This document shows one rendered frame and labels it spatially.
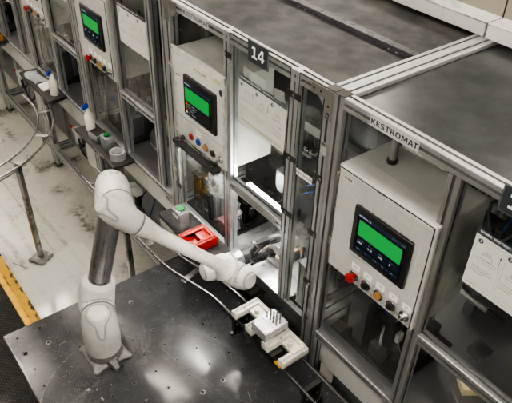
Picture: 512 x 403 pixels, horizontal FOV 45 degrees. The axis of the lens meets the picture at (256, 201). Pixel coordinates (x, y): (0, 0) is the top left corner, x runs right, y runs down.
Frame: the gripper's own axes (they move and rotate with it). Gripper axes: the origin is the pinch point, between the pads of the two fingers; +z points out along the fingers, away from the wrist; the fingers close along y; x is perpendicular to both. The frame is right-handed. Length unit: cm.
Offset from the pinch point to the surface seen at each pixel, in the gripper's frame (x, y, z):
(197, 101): 39, 62, -24
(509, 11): 113, 47, 341
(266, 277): -7.4, -10.7, -9.0
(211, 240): 24.8, -7.2, -19.1
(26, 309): 128, -110, -81
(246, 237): 20.6, -9.8, -0.2
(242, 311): -15.8, -16.0, -28.9
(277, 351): -40, -20, -27
